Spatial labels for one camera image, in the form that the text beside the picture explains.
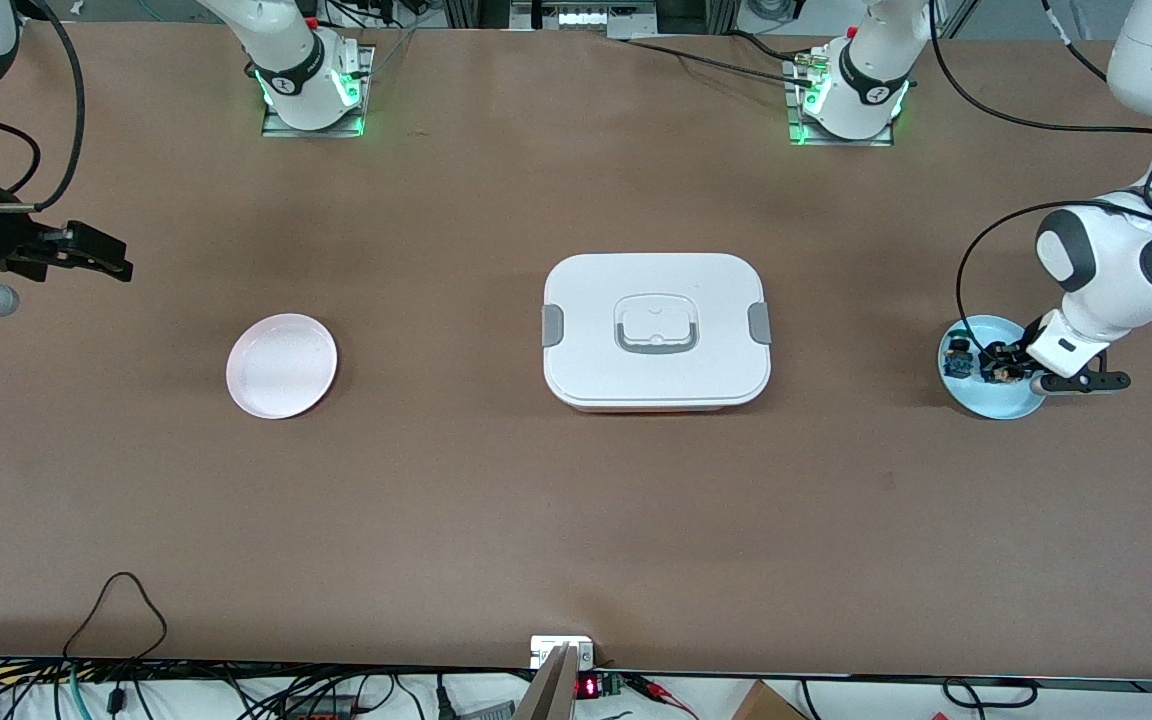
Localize black cable to base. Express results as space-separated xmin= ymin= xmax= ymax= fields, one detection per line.
xmin=608 ymin=35 xmax=822 ymax=83

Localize pink round plate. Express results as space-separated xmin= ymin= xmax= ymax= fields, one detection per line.
xmin=226 ymin=313 xmax=339 ymax=420

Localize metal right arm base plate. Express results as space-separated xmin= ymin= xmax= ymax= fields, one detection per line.
xmin=261 ymin=45 xmax=375 ymax=138

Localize brown cardboard box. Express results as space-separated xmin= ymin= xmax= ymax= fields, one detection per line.
xmin=731 ymin=680 xmax=809 ymax=720

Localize black looped table cable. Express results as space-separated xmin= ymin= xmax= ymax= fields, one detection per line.
xmin=63 ymin=572 xmax=169 ymax=661

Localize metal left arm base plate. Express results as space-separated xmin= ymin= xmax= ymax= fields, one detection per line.
xmin=786 ymin=50 xmax=895 ymax=148

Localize grey camera mounting post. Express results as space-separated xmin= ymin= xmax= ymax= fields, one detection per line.
xmin=516 ymin=636 xmax=597 ymax=720

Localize silver equipment with lights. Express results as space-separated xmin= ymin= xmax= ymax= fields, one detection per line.
xmin=511 ymin=0 xmax=659 ymax=39

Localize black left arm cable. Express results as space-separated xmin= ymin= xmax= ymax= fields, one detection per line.
xmin=931 ymin=0 xmax=1152 ymax=141
xmin=956 ymin=197 xmax=1152 ymax=356

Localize white lidded container grey latches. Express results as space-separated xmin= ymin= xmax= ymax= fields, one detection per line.
xmin=542 ymin=252 xmax=773 ymax=413

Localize light blue round plate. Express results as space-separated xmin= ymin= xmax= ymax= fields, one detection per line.
xmin=938 ymin=315 xmax=1050 ymax=420

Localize black coiled cable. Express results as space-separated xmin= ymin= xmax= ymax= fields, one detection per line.
xmin=941 ymin=678 xmax=1039 ymax=709

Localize red test leads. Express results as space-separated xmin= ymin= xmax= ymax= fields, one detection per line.
xmin=626 ymin=674 xmax=699 ymax=719

